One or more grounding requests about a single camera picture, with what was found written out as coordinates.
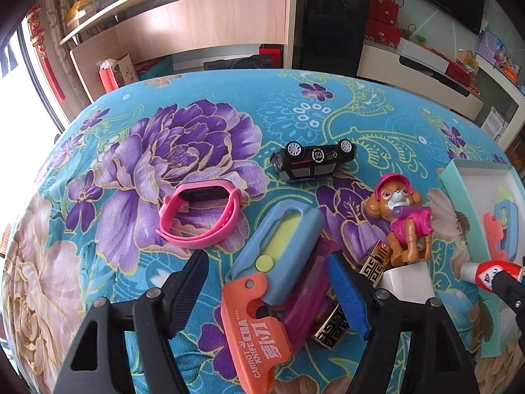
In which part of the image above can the red gift bag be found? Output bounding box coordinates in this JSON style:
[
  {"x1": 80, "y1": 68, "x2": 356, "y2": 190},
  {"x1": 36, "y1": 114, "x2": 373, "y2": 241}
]
[{"x1": 365, "y1": 0, "x2": 400, "y2": 27}]

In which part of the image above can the black chair base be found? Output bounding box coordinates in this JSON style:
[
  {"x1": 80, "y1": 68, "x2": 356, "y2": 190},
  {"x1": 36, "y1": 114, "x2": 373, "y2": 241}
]
[{"x1": 204, "y1": 58, "x2": 263, "y2": 72}]

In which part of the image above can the beige patterned paper bag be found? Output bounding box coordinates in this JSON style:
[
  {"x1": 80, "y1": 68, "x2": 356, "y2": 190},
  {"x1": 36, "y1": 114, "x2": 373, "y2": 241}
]
[{"x1": 117, "y1": 53, "x2": 138, "y2": 87}]

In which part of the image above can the wooden counter desk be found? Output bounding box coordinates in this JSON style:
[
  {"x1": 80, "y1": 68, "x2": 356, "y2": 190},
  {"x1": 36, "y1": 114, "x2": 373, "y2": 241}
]
[{"x1": 59, "y1": 0, "x2": 298, "y2": 103}]

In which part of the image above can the red storage box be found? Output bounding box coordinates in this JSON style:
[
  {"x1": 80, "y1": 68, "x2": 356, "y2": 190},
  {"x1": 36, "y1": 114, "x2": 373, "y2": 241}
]
[{"x1": 259, "y1": 44, "x2": 284, "y2": 68}]

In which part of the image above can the red gift box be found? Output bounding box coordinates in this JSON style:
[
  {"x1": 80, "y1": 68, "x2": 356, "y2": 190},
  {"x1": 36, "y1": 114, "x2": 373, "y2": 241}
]
[{"x1": 364, "y1": 18, "x2": 403, "y2": 49}]

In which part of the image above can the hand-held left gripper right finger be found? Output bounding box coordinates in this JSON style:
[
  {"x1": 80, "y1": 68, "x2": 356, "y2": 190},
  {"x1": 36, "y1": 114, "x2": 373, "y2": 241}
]
[{"x1": 326, "y1": 250, "x2": 480, "y2": 394}]

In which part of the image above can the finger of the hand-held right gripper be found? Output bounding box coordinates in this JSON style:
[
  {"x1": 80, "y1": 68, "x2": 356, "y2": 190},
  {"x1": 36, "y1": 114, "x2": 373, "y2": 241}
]
[{"x1": 490, "y1": 269, "x2": 525, "y2": 325}]

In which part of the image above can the brown puppy figurine pink outfit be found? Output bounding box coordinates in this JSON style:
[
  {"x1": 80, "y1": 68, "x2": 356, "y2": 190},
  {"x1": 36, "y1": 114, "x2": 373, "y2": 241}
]
[{"x1": 366, "y1": 173, "x2": 433, "y2": 267}]

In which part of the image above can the blue orange toy knife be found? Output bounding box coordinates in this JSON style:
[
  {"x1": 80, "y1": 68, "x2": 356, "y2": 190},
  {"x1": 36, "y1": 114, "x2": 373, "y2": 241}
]
[
  {"x1": 483, "y1": 186, "x2": 521, "y2": 263},
  {"x1": 220, "y1": 201, "x2": 323, "y2": 394}
]

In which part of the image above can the pink smartwatch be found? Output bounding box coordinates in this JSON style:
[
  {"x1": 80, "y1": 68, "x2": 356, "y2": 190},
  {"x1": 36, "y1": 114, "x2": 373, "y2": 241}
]
[{"x1": 159, "y1": 183, "x2": 242, "y2": 249}]

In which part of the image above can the red paper bag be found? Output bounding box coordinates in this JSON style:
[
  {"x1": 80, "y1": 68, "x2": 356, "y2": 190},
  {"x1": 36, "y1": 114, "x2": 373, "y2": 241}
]
[{"x1": 98, "y1": 59, "x2": 119, "y2": 93}]

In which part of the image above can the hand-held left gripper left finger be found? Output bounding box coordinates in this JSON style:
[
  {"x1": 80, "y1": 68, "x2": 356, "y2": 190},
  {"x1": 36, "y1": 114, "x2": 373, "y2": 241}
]
[{"x1": 53, "y1": 248, "x2": 211, "y2": 394}]

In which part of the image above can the blue storage box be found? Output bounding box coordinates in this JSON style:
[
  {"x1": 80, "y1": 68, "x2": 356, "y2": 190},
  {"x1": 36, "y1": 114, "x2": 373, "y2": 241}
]
[{"x1": 135, "y1": 58, "x2": 173, "y2": 80}]

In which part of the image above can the white television cabinet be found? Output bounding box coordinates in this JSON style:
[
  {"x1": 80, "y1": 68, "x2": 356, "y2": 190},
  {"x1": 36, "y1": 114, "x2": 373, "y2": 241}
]
[{"x1": 357, "y1": 39, "x2": 525, "y2": 148}]

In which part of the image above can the white clip battery charger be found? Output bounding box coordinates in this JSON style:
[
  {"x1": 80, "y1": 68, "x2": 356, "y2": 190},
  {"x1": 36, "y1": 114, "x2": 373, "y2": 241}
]
[{"x1": 379, "y1": 263, "x2": 433, "y2": 302}]

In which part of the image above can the red toothpaste tube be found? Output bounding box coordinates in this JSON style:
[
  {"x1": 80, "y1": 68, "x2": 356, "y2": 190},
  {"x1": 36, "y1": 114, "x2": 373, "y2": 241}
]
[{"x1": 459, "y1": 260, "x2": 525, "y2": 293}]

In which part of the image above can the black toy car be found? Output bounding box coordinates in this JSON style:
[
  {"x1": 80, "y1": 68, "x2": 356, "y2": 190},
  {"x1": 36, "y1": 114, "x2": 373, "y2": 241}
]
[{"x1": 269, "y1": 139, "x2": 357, "y2": 183}]

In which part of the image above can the teal white box lid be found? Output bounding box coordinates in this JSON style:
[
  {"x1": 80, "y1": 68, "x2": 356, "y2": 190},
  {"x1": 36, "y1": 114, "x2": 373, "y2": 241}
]
[{"x1": 438, "y1": 159, "x2": 525, "y2": 358}]

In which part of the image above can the red hanging ornament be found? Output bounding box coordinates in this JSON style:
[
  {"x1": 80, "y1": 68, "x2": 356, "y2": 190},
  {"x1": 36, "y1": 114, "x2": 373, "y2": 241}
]
[{"x1": 27, "y1": 3, "x2": 66, "y2": 102}]

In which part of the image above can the black water dispenser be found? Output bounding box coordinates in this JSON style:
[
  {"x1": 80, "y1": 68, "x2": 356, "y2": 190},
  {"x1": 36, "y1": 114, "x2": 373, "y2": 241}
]
[{"x1": 295, "y1": 0, "x2": 372, "y2": 78}]

